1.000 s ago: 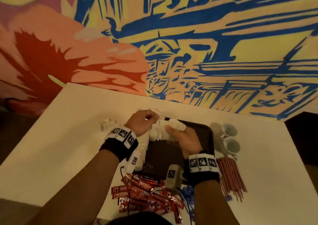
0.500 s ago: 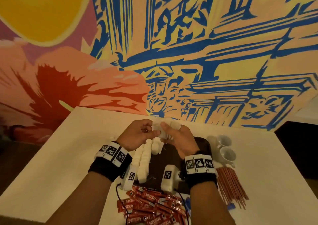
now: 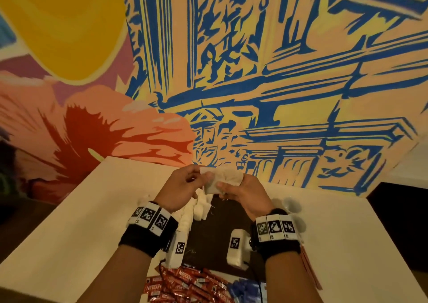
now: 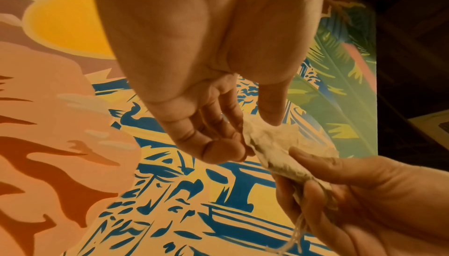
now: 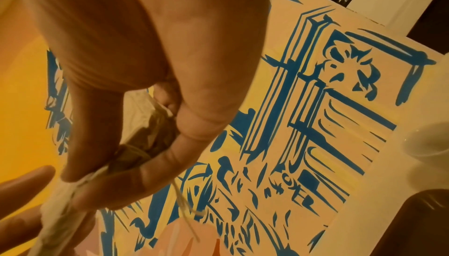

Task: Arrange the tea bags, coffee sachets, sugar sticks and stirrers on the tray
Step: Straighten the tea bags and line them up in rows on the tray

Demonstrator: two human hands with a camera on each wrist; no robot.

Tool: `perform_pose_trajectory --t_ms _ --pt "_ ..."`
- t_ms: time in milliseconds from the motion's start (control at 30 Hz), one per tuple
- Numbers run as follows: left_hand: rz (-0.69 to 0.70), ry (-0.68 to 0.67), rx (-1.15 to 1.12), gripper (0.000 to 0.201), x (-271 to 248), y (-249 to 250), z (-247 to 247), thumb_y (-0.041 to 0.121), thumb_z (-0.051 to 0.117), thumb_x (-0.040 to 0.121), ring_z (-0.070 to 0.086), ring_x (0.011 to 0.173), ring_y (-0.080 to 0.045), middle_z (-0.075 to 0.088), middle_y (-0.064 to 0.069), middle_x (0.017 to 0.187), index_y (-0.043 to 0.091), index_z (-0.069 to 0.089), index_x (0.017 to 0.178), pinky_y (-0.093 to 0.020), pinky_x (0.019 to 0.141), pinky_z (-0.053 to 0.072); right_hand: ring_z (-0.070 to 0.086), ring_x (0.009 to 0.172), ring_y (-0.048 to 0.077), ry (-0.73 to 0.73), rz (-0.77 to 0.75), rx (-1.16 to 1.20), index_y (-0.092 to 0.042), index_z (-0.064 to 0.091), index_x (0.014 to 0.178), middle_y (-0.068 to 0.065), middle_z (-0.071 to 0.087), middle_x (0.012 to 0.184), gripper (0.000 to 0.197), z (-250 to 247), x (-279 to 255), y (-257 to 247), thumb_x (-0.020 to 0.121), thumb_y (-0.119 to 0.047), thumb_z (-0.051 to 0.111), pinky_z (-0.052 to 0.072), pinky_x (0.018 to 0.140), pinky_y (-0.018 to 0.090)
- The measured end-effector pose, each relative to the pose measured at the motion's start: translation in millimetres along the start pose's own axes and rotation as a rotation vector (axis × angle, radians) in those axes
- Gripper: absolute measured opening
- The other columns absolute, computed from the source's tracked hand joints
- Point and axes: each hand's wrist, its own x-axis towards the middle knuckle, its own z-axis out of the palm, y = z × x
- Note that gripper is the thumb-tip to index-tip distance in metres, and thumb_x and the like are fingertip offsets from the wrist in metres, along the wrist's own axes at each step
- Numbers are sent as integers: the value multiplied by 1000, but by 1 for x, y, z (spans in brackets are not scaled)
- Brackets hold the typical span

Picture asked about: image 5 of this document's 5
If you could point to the person's left hand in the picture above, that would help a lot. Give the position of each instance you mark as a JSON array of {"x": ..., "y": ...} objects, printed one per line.
[{"x": 28, "y": 205}]

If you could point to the person's right hand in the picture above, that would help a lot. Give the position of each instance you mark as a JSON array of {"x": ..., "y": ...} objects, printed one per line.
[{"x": 161, "y": 27}]

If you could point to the white tea bag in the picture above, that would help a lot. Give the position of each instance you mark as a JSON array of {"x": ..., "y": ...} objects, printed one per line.
[{"x": 105, "y": 171}]

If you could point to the dark brown tray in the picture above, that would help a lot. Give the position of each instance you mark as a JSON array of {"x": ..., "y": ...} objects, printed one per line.
[{"x": 417, "y": 224}]

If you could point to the small white cup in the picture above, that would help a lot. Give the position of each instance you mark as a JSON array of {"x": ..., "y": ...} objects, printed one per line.
[{"x": 429, "y": 144}]

